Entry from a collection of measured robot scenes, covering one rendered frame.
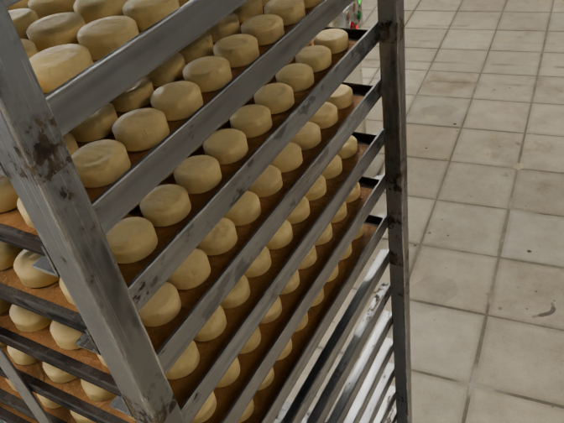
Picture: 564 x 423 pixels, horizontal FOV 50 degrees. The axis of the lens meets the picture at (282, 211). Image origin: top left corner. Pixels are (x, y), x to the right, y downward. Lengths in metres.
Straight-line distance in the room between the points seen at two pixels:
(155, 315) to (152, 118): 0.20
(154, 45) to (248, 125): 0.24
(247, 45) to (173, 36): 0.17
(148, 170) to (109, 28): 0.12
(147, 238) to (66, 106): 0.18
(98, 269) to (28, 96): 0.14
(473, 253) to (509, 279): 0.18
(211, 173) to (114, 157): 0.14
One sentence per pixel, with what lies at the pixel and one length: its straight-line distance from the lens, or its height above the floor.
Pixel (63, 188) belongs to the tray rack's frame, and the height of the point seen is 1.47.
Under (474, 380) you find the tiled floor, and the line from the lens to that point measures 2.08.
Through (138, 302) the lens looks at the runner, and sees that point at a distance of 0.54.
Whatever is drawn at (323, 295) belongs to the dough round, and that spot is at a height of 0.96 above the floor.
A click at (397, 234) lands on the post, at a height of 0.94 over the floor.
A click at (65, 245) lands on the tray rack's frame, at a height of 1.44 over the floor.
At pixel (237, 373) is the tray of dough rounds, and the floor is 1.05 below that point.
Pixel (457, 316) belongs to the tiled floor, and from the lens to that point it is 2.24.
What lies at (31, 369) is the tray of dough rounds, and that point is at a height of 1.13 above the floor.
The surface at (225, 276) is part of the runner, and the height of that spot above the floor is 1.24.
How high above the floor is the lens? 1.68
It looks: 38 degrees down
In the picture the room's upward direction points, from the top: 10 degrees counter-clockwise
